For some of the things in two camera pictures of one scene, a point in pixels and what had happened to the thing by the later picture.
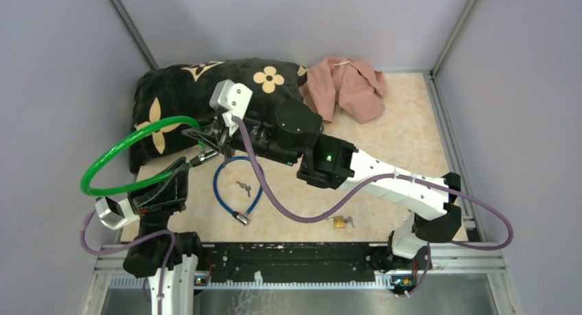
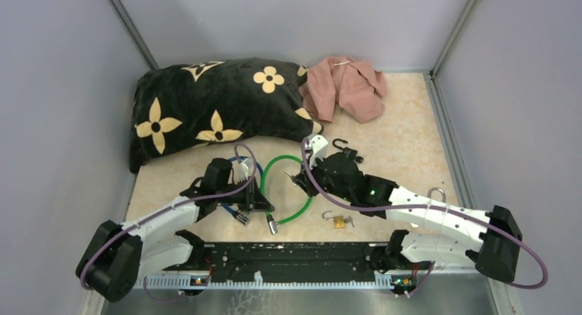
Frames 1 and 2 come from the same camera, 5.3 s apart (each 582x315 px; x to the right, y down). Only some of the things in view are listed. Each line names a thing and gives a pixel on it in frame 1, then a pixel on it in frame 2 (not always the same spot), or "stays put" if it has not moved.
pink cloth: [354, 86] stays put
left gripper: [166, 196] to [252, 200]
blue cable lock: [241, 217] stays put
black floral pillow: [184, 88] stays put
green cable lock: [130, 134] to [274, 226]
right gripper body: [259, 138] to [321, 178]
